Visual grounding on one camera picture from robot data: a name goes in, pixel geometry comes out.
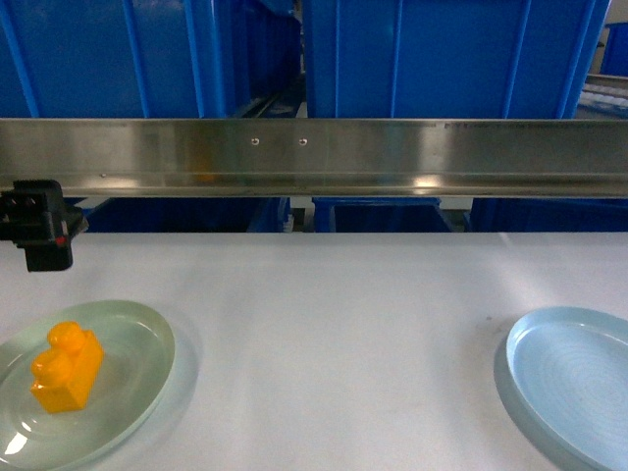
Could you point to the lower blue bin right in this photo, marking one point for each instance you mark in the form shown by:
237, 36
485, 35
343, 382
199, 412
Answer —
370, 215

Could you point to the stainless steel rack rail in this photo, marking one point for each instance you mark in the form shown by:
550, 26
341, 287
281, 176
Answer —
319, 157

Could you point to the lower blue bin left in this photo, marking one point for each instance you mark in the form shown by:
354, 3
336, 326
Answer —
190, 215

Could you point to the large blue bin right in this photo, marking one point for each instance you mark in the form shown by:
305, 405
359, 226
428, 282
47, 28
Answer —
449, 59

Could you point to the pale blue plate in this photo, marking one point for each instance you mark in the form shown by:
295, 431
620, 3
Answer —
568, 366

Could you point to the large blue bin left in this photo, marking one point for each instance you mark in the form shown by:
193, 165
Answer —
144, 59

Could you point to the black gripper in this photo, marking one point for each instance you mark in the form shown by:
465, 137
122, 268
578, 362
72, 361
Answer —
37, 219

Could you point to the large blue bin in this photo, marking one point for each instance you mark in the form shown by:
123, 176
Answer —
144, 59
449, 59

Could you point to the yellow toy block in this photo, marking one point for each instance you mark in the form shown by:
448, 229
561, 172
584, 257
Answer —
65, 373

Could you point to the pale green plate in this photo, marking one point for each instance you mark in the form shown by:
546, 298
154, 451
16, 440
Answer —
139, 352

